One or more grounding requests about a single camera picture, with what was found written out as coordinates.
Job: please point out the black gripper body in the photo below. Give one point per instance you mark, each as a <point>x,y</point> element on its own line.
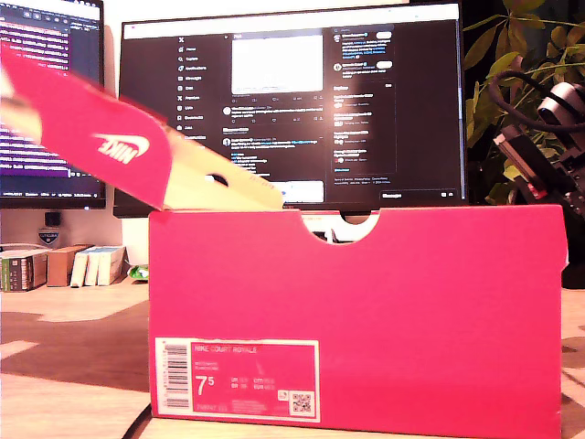
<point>537,160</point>

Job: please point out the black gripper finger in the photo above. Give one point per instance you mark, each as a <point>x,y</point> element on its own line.
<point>502,145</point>
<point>535,191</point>

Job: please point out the red shoebox base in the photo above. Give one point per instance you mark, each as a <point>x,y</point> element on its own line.
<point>411,320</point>

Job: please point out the red Nike shoebox lid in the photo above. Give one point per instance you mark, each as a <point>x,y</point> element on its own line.
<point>100,132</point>

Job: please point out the brown cardboard box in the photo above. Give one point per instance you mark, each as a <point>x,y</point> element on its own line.
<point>61,267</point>

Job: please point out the green printed box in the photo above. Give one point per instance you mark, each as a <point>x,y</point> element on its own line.
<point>20,272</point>

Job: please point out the dark plant pot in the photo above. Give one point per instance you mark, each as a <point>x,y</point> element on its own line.
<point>575,276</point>

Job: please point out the green leafy houseplant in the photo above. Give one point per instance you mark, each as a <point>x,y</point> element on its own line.
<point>507,50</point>

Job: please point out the wide black Huawei monitor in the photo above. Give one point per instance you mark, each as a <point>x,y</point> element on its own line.
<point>292,91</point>

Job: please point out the green snack packet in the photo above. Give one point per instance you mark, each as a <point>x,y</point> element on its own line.
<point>138,273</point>

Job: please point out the white slim carton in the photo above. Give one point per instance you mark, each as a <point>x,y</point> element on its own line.
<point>78,270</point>
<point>92,270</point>
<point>112,267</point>

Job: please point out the monitor with purple text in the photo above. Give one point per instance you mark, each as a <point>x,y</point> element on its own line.
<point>45,183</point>

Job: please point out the shield-shaped badge sticker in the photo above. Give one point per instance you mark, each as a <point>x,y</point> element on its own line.
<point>49,238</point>

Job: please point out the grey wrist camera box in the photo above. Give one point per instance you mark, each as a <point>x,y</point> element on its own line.
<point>555,104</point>

